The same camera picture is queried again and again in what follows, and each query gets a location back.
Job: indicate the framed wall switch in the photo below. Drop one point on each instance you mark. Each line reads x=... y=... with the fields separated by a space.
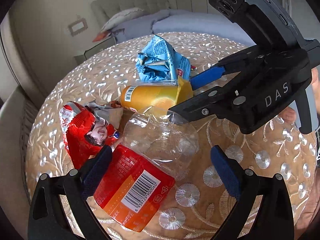
x=77 y=27

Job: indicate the red orange snack box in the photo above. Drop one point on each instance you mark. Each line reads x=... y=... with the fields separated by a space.
x=132 y=189

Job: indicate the grey bedside table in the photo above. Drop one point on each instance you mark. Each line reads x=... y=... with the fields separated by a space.
x=100 y=46

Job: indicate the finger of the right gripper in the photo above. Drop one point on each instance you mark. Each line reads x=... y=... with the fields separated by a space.
x=206 y=77
x=197 y=107

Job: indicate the person's hand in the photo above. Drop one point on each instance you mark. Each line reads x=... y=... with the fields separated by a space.
x=305 y=107

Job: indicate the bed with lavender cover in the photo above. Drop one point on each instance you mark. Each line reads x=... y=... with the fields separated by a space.
x=163 y=19

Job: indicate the red snack bag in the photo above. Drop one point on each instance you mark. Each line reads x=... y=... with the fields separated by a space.
x=87 y=128

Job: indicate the orange item on nightstand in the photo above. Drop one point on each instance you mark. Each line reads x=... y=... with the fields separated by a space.
x=102 y=35

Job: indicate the blue snack bag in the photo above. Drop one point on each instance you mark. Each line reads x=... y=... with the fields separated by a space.
x=159 y=61

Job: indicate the white ruffled pillow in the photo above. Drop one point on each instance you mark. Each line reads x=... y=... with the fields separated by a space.
x=123 y=16

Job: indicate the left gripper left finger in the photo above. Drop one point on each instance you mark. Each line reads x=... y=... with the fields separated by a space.
x=47 y=218

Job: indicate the embroidered beige tablecloth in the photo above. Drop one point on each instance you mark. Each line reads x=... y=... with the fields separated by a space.
x=198 y=203

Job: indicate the beige window seat sofa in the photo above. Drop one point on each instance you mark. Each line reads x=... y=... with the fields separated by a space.
x=17 y=117

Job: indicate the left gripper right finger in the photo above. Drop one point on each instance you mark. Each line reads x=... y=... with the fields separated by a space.
x=274 y=219

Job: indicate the clear plastic container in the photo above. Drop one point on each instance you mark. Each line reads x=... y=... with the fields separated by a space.
x=163 y=137

